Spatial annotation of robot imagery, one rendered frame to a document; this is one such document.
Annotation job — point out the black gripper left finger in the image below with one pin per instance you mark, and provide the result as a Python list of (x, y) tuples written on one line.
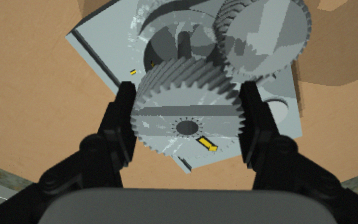
[(90, 167)]

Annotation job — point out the grey spur gear with yellow arrow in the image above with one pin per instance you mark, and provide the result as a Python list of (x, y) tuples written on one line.
[(186, 108)]

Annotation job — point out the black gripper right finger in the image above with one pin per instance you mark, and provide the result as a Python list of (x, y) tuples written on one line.
[(283, 166)]

